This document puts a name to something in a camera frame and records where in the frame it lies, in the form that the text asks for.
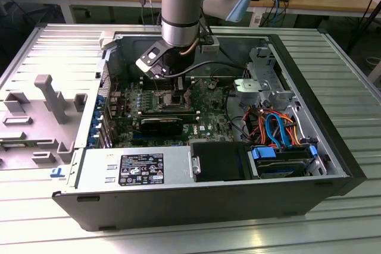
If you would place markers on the silver CPU green substrate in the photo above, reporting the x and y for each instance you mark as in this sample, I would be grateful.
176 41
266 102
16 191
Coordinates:
166 100

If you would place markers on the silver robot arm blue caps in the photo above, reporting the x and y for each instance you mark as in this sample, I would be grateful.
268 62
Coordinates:
178 13

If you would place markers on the RAM slot with white clips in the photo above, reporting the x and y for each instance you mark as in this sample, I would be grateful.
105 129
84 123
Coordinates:
169 112
166 84

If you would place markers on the CPU socket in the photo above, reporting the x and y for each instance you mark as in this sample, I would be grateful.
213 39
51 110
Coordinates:
159 103

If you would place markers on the round coin cell battery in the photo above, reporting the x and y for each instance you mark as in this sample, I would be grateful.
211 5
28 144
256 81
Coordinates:
212 85

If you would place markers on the green motherboard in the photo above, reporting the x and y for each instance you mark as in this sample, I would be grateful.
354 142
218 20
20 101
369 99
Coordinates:
208 117

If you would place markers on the blue card retention latch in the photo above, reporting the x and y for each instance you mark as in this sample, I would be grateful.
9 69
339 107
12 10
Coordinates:
96 120
100 101
93 139

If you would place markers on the silver metal drive cage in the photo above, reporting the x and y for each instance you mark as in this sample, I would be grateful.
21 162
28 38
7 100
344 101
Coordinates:
262 63

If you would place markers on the black drive bay box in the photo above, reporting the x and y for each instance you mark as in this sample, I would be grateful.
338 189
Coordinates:
220 161

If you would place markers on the black label sticker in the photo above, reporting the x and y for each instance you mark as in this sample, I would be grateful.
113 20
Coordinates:
141 169

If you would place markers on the silver power supply unit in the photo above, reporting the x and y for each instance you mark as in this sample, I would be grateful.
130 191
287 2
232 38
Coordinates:
95 164

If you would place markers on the black open PC case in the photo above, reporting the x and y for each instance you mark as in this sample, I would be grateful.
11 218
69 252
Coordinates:
178 206

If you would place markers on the hard disk in blue carrier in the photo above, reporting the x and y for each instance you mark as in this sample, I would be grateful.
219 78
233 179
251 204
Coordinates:
279 170

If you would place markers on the grey plastic parts rack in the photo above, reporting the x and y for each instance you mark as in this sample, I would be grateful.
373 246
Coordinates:
38 135

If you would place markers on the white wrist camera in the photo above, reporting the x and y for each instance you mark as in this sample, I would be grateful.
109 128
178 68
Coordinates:
149 69
209 48

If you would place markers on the silver bracket with green dot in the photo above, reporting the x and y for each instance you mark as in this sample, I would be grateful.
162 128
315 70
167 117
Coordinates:
247 87

